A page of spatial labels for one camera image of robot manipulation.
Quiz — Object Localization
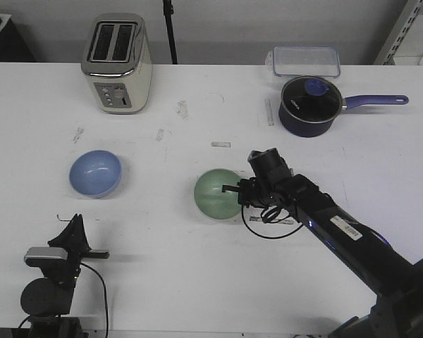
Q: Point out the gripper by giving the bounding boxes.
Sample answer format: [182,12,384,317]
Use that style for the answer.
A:
[221,177,278,208]
[44,214,110,285]

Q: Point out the green bowl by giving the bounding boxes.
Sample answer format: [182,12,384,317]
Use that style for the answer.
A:
[193,168,241,220]

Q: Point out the blue bowl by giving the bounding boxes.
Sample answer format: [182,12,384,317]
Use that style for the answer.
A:
[68,150,122,198]

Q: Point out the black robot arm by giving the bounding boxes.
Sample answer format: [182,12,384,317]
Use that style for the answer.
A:
[20,213,109,337]
[222,148,423,337]

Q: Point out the dark blue saucepan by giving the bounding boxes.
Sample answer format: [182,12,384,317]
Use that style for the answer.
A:
[278,75,409,137]

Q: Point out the glass pot lid blue knob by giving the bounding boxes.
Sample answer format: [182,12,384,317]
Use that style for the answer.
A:
[281,76,343,123]

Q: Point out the clear plastic food container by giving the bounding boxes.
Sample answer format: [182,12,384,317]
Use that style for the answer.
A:
[265,46,341,78]

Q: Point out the cream and chrome toaster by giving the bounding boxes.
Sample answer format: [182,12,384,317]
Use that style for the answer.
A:
[81,13,152,115]

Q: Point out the black tripod pole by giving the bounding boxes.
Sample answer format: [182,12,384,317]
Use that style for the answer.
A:
[162,0,178,65]

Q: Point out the grey metal shelf upright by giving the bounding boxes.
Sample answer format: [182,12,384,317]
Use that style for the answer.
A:
[373,1,423,65]

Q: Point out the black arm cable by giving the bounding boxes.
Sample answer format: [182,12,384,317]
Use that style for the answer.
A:
[78,262,109,338]
[240,206,304,239]

